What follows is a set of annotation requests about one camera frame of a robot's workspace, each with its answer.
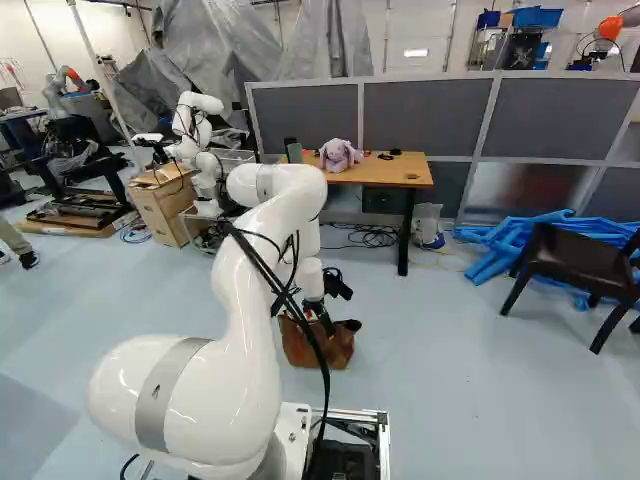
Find person's legs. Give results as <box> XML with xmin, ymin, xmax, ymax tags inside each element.
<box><xmin>0</xmin><ymin>199</ymin><xmax>41</xmax><ymax>272</ymax></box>

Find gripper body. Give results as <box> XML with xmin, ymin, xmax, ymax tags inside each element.
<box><xmin>301</xmin><ymin>294</ymin><xmax>333</xmax><ymax>322</ymax></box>

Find grey office partition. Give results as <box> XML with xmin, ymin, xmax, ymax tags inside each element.
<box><xmin>244</xmin><ymin>69</ymin><xmax>640</xmax><ymax>222</ymax></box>

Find purple plush toy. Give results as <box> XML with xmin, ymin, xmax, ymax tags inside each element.
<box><xmin>318</xmin><ymin>138</ymin><xmax>366</xmax><ymax>174</ymax></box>

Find dark brown wooden chair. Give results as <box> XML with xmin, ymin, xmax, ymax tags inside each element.
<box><xmin>499</xmin><ymin>219</ymin><xmax>640</xmax><ymax>356</ymax></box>

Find wooden table with black legs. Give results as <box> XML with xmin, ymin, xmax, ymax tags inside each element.
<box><xmin>272</xmin><ymin>149</ymin><xmax>434</xmax><ymax>277</ymax></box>

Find black floor cable bundle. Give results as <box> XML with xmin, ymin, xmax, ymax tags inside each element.
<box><xmin>319</xmin><ymin>221</ymin><xmax>402</xmax><ymax>250</ymax></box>

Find white robot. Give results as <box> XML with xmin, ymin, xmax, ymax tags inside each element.
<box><xmin>132</xmin><ymin>90</ymin><xmax>261</xmax><ymax>219</ymax></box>

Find light wooden drawer cabinet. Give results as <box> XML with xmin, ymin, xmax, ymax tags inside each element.
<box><xmin>126</xmin><ymin>163</ymin><xmax>202</xmax><ymax>249</ymax></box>

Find brown leather bag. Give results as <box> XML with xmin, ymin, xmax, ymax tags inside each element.
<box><xmin>278</xmin><ymin>310</ymin><xmax>363</xmax><ymax>370</ymax></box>

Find white and blue plastic bag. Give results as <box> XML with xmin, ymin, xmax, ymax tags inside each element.
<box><xmin>411</xmin><ymin>201</ymin><xmax>448</xmax><ymax>250</ymax></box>

